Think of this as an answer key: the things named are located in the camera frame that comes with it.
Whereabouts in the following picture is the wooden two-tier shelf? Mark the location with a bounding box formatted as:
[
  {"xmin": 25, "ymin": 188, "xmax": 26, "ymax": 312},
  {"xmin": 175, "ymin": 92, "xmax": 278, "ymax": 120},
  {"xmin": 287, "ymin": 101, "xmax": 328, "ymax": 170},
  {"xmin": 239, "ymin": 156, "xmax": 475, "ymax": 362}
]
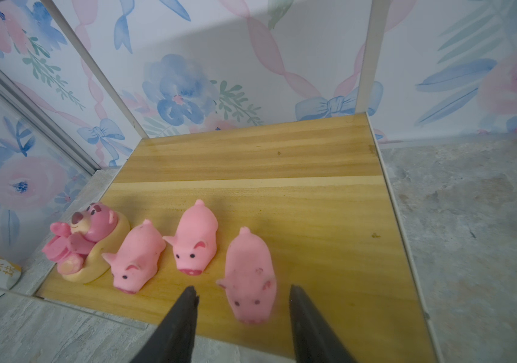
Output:
[{"xmin": 38, "ymin": 1, "xmax": 441, "ymax": 362}]

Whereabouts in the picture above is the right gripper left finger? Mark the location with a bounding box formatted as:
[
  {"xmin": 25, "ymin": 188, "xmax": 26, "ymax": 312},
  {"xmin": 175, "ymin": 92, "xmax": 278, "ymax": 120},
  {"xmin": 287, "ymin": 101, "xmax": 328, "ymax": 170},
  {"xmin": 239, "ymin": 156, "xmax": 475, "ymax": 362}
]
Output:
[{"xmin": 131, "ymin": 286, "xmax": 199, "ymax": 363}]

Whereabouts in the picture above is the pink pig toy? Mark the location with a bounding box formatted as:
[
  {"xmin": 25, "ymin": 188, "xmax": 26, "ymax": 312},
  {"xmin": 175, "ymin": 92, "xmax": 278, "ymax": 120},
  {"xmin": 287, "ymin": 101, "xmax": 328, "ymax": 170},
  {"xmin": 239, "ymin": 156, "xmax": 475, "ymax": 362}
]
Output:
[
  {"xmin": 163, "ymin": 199, "xmax": 219, "ymax": 276},
  {"xmin": 216, "ymin": 227, "xmax": 277, "ymax": 324},
  {"xmin": 102, "ymin": 219, "xmax": 166, "ymax": 294}
]

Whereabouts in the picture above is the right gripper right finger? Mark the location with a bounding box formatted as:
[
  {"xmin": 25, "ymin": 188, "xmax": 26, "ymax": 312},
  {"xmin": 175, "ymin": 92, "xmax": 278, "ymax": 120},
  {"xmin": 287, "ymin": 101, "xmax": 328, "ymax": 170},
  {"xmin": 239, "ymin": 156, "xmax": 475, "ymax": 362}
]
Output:
[{"xmin": 289, "ymin": 285, "xmax": 357, "ymax": 363}]

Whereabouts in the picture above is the pink bear toy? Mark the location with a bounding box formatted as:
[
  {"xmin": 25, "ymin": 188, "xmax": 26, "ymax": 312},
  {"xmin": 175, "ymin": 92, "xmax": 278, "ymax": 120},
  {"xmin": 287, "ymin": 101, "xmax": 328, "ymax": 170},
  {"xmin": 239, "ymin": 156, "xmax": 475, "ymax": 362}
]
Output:
[{"xmin": 42, "ymin": 202, "xmax": 130, "ymax": 284}]

